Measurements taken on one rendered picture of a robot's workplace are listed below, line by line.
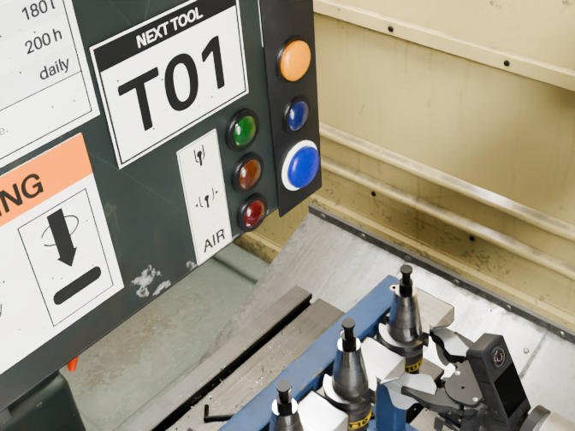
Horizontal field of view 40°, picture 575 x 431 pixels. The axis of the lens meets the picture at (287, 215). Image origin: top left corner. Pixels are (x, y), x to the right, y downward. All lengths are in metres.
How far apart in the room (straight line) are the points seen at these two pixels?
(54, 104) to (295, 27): 0.17
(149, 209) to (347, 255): 1.27
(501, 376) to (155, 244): 0.57
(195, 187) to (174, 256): 0.05
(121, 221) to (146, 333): 1.51
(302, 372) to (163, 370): 0.92
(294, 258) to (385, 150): 0.35
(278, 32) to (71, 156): 0.15
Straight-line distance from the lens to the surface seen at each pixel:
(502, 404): 0.96
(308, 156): 0.53
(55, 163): 0.40
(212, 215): 0.49
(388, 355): 0.99
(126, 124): 0.41
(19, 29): 0.36
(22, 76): 0.37
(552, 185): 1.36
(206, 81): 0.44
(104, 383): 1.86
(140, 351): 1.90
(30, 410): 1.48
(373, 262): 1.67
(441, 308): 1.04
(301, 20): 0.49
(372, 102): 1.50
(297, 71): 0.49
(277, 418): 0.84
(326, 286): 1.67
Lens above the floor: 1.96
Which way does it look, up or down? 39 degrees down
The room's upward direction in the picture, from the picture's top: 5 degrees counter-clockwise
